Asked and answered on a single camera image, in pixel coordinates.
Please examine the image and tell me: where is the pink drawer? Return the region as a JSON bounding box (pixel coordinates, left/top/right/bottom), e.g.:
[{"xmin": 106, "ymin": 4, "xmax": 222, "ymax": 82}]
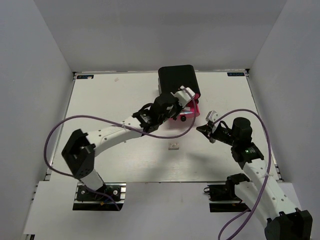
[
  {"xmin": 194, "ymin": 93, "xmax": 201, "ymax": 100},
  {"xmin": 171, "ymin": 99, "xmax": 200, "ymax": 122}
]

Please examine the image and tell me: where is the white staples box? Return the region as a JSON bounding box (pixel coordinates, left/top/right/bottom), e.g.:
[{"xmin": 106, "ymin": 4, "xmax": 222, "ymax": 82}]
[{"xmin": 168, "ymin": 142, "xmax": 180, "ymax": 150}]

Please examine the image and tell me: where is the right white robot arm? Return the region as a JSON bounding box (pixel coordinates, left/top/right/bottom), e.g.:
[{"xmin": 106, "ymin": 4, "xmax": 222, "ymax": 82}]
[{"xmin": 197, "ymin": 114, "xmax": 313, "ymax": 240}]

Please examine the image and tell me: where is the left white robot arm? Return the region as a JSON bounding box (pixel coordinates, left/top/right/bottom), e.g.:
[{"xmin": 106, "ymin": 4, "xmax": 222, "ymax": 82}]
[{"xmin": 61, "ymin": 90, "xmax": 191, "ymax": 200}]

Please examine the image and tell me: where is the black drawer cabinet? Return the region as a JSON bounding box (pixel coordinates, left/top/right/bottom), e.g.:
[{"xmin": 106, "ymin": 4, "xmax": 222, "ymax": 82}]
[{"xmin": 157, "ymin": 64, "xmax": 201, "ymax": 95}]

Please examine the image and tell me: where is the right blue table label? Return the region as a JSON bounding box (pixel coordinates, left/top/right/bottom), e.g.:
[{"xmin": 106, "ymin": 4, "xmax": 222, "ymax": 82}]
[{"xmin": 227, "ymin": 72, "xmax": 246, "ymax": 77}]

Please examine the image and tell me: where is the blue table label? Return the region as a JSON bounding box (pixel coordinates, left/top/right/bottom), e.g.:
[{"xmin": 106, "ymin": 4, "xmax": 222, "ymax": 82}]
[
  {"xmin": 227, "ymin": 72, "xmax": 246, "ymax": 77},
  {"xmin": 76, "ymin": 74, "xmax": 94, "ymax": 80}
]

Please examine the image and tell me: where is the left blue table label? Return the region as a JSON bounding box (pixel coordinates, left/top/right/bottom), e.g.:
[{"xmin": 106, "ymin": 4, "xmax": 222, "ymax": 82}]
[{"xmin": 76, "ymin": 74, "xmax": 94, "ymax": 80}]

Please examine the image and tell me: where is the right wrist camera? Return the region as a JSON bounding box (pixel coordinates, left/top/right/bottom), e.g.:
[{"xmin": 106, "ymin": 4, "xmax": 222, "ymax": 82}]
[{"xmin": 205, "ymin": 110, "xmax": 219, "ymax": 125}]

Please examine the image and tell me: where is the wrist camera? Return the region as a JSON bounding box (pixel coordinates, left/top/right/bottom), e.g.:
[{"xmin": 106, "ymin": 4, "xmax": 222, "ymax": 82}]
[
  {"xmin": 205, "ymin": 110, "xmax": 219, "ymax": 125},
  {"xmin": 173, "ymin": 85, "xmax": 196, "ymax": 108}
]

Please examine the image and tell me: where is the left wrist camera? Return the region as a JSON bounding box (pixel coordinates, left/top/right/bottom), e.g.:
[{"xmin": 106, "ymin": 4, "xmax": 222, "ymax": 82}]
[{"xmin": 173, "ymin": 85, "xmax": 196, "ymax": 108}]

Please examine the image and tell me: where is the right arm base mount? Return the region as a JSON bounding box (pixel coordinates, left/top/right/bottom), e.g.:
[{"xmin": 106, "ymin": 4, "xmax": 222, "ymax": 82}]
[{"xmin": 203, "ymin": 173, "xmax": 251, "ymax": 213}]

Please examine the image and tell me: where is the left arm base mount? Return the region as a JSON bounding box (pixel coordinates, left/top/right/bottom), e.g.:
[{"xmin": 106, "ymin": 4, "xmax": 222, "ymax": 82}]
[{"xmin": 72, "ymin": 183, "xmax": 127, "ymax": 212}]

